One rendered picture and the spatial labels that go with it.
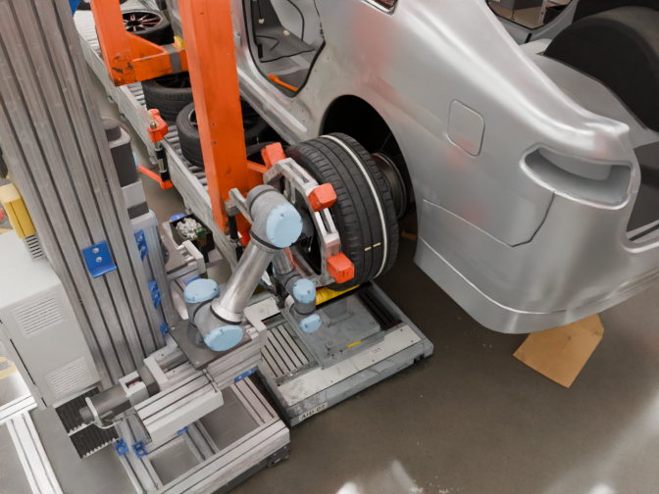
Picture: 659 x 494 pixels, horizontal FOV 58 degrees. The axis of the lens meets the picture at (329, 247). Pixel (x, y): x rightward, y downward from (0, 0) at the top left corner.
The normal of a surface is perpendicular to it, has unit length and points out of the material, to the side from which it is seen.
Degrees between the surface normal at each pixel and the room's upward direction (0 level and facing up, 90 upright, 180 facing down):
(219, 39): 90
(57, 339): 90
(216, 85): 90
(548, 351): 1
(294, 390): 0
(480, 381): 0
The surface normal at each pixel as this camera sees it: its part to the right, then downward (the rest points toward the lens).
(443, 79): -0.84, 0.22
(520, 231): -0.72, 0.45
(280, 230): 0.57, 0.45
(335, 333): 0.00, -0.76
